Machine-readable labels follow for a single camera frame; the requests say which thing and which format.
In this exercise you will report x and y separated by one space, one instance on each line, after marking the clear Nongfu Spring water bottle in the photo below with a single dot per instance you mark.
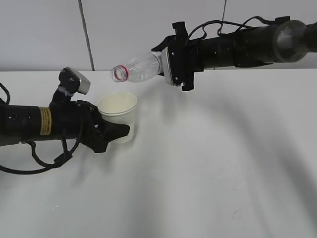
138 69

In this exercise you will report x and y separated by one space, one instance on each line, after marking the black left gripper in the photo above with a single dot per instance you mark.
81 120

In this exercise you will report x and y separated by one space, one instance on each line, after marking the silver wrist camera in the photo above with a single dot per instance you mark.
73 81
172 70

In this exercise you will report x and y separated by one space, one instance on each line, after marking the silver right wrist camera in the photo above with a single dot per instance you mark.
172 70

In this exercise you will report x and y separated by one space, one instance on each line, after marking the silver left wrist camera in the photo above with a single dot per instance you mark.
73 81

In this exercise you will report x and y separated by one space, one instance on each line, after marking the white paper cup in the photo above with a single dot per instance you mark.
119 108

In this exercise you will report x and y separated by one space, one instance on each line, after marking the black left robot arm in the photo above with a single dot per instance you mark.
25 123

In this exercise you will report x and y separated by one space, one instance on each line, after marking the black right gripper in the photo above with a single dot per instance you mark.
197 55

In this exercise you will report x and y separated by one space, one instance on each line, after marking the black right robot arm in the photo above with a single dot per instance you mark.
280 41

